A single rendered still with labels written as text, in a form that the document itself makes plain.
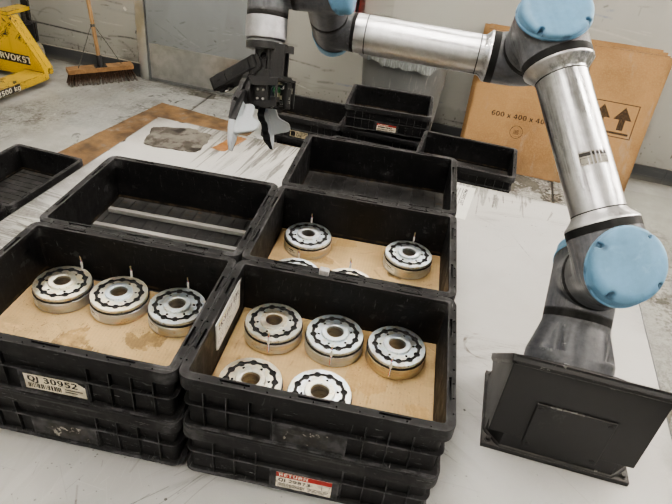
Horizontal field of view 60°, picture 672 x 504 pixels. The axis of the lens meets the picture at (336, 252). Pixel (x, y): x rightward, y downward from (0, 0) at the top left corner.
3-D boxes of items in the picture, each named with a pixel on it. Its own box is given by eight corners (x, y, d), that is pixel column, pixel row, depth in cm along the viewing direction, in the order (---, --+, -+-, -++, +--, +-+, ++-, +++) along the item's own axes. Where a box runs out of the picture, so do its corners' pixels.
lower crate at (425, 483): (431, 387, 117) (444, 343, 110) (424, 527, 93) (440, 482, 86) (238, 348, 120) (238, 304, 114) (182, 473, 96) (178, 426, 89)
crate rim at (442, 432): (175, 387, 84) (174, 375, 83) (239, 268, 109) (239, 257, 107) (452, 445, 81) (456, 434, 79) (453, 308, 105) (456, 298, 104)
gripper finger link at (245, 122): (246, 144, 102) (265, 101, 105) (217, 140, 104) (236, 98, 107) (253, 154, 104) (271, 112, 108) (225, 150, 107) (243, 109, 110)
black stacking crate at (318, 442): (180, 429, 90) (176, 378, 83) (239, 308, 114) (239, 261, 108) (437, 485, 86) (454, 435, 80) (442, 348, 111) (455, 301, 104)
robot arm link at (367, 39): (556, 55, 118) (321, 14, 124) (573, 26, 107) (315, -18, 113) (545, 108, 116) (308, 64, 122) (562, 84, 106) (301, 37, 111)
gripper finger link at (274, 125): (291, 152, 118) (281, 113, 111) (265, 149, 120) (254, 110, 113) (297, 143, 119) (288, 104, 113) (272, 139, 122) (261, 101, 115)
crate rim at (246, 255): (454, 224, 130) (457, 214, 129) (453, 308, 105) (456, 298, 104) (279, 193, 133) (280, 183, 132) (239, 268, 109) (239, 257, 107)
